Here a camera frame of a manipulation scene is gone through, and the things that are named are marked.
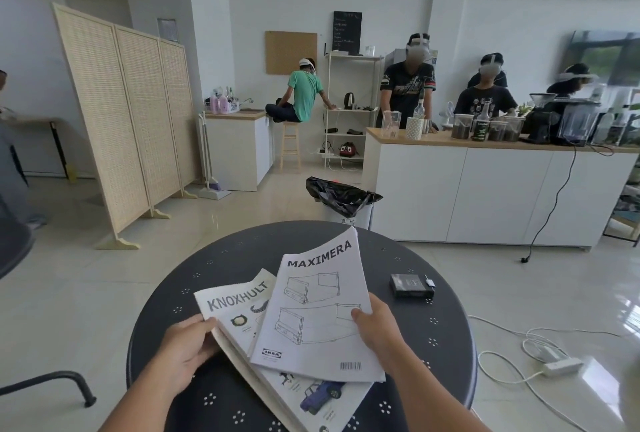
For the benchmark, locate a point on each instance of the person's right hand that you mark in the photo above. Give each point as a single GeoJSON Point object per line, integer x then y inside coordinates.
{"type": "Point", "coordinates": [385, 336]}

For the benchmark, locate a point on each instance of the person's left hand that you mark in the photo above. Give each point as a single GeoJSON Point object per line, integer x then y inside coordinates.
{"type": "Point", "coordinates": [185, 356]}

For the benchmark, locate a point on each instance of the small black device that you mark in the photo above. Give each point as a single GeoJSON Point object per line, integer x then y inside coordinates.
{"type": "Point", "coordinates": [410, 285]}

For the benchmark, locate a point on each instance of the cream cabinet-sketch paper booklet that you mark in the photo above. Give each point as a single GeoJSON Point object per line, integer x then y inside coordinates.
{"type": "Point", "coordinates": [240, 334]}

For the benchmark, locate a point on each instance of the white drawer-sketch paper booklet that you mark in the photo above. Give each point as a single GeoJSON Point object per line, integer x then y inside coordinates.
{"type": "Point", "coordinates": [320, 316]}

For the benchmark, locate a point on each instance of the white illustrated book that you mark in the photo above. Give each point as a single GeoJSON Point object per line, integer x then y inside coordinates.
{"type": "Point", "coordinates": [300, 411]}

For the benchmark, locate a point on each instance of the round black metal table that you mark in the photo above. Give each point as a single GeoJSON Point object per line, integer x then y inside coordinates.
{"type": "Point", "coordinates": [230, 266]}

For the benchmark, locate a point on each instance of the black tubular chair base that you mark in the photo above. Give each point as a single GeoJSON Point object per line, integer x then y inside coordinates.
{"type": "Point", "coordinates": [50, 375]}

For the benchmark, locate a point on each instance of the white bin black bag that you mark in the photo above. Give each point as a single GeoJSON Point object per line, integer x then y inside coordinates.
{"type": "Point", "coordinates": [340, 196]}

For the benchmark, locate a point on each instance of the long white counter cabinet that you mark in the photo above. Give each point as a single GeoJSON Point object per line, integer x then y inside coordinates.
{"type": "Point", "coordinates": [450, 186]}

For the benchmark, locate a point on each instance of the white power adapter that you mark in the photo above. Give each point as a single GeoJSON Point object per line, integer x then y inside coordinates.
{"type": "Point", "coordinates": [549, 354]}

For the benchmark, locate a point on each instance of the white broom and dustpan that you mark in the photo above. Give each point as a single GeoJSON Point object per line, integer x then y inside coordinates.
{"type": "Point", "coordinates": [215, 193]}

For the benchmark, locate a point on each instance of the white power strip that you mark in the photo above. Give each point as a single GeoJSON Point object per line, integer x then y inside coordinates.
{"type": "Point", "coordinates": [562, 367]}

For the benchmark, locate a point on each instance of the round black side table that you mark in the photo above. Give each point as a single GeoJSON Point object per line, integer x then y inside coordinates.
{"type": "Point", "coordinates": [12, 246]}

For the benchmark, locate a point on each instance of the white patterned cup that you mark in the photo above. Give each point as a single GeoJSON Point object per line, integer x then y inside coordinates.
{"type": "Point", "coordinates": [415, 129]}

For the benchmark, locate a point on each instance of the small white sink cabinet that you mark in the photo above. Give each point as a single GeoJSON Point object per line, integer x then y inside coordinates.
{"type": "Point", "coordinates": [232, 151]}

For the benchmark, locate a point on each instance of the clear plastic pitcher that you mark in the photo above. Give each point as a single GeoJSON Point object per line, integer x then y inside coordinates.
{"type": "Point", "coordinates": [391, 125]}

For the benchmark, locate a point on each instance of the clear jar dark contents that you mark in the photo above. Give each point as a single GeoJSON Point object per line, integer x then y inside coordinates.
{"type": "Point", "coordinates": [515, 130]}
{"type": "Point", "coordinates": [497, 132]}
{"type": "Point", "coordinates": [462, 130]}

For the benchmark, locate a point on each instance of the clear glass bottle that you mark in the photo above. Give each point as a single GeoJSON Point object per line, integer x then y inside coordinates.
{"type": "Point", "coordinates": [420, 114]}

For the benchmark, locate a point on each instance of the dark green label bottle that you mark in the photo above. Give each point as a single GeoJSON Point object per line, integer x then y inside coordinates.
{"type": "Point", "coordinates": [482, 126]}

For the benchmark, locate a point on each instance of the wooden stool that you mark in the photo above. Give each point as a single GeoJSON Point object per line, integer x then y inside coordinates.
{"type": "Point", "coordinates": [290, 124]}

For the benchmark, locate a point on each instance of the small white fan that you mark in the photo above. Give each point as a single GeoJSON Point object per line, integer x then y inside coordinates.
{"type": "Point", "coordinates": [450, 111]}

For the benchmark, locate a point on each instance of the black kettle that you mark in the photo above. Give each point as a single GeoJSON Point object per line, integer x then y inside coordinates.
{"type": "Point", "coordinates": [350, 101]}

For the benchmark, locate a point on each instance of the rattan folding screen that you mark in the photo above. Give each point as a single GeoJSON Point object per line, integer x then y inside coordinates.
{"type": "Point", "coordinates": [110, 121]}

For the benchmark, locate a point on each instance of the pink bottles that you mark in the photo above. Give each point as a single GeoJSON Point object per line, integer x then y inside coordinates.
{"type": "Point", "coordinates": [220, 105]}

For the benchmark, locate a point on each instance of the black coffee grinder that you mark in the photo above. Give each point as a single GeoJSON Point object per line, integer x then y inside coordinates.
{"type": "Point", "coordinates": [540, 124]}

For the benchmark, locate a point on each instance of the wooden table black legs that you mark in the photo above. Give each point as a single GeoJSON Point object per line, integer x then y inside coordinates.
{"type": "Point", "coordinates": [35, 121]}

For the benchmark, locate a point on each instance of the white metal shelf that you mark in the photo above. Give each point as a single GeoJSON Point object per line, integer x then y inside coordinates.
{"type": "Point", "coordinates": [350, 56]}

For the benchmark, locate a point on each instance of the clear water container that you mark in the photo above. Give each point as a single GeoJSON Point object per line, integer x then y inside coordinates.
{"type": "Point", "coordinates": [580, 124]}

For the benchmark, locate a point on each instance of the cork board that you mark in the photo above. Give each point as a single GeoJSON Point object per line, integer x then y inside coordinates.
{"type": "Point", "coordinates": [291, 52]}

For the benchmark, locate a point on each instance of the black chalkboard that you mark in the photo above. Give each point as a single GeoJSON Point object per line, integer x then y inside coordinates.
{"type": "Point", "coordinates": [348, 32]}

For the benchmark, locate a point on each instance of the dark framed window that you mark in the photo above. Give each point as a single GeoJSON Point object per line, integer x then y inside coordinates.
{"type": "Point", "coordinates": [607, 59]}

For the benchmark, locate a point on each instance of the small wall frame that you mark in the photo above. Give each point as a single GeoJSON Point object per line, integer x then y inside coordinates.
{"type": "Point", "coordinates": [167, 30]}

